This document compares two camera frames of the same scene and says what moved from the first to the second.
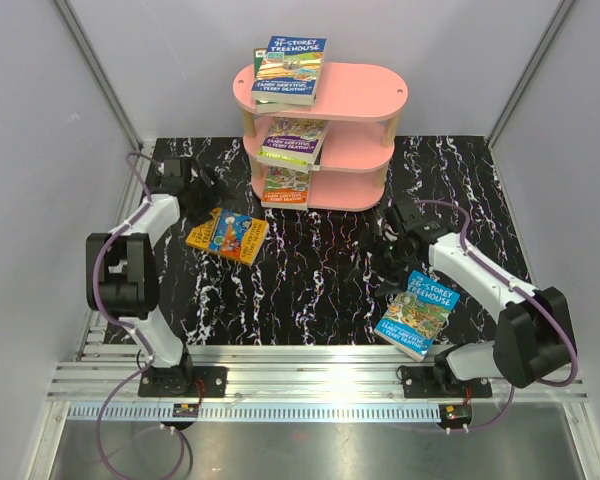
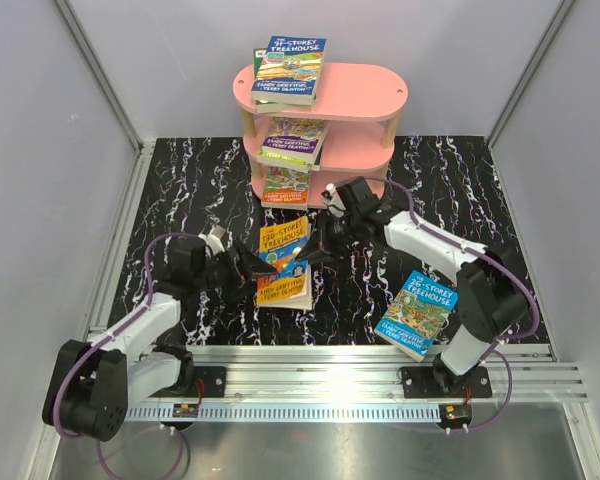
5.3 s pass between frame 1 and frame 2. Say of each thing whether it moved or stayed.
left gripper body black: moved
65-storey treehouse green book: stayed
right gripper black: moved
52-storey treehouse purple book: stayed
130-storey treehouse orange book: moved
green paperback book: stayed
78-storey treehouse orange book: stayed
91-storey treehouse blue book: stayed
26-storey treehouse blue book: stayed
